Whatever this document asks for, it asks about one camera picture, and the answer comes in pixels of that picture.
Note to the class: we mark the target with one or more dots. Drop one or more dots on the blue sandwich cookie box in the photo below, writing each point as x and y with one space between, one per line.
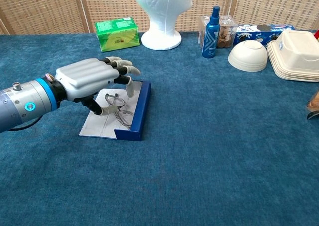
251 32

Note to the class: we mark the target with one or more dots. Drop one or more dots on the blue spray bottle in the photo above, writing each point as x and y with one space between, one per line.
211 36

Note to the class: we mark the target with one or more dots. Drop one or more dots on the bread in clear bag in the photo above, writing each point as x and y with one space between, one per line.
313 106

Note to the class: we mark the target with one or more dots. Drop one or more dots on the blue table cloth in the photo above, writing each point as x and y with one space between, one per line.
199 136

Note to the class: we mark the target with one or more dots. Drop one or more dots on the stack of white trays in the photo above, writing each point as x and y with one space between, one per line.
294 73

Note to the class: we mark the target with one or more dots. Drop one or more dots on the small beige pulp lunch box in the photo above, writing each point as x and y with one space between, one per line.
296 49

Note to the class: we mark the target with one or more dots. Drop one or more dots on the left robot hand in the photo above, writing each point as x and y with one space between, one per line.
84 78

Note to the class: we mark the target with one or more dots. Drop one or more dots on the thin-framed eyeglasses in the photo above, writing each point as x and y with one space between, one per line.
116 95

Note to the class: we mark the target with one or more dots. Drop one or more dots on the blue and white glasses case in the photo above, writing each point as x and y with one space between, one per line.
139 111

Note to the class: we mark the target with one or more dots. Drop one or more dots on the white upturned bowl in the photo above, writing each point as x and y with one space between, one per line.
246 56

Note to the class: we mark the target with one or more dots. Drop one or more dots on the green cardboard box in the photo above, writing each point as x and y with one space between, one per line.
117 36

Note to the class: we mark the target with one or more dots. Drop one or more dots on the white foam mannequin head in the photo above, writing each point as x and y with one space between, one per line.
162 16

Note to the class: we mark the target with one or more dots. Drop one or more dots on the clear plastic cookie box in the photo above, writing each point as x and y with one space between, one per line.
226 34

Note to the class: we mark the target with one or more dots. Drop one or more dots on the woven bamboo folding screen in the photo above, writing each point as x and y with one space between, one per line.
37 9

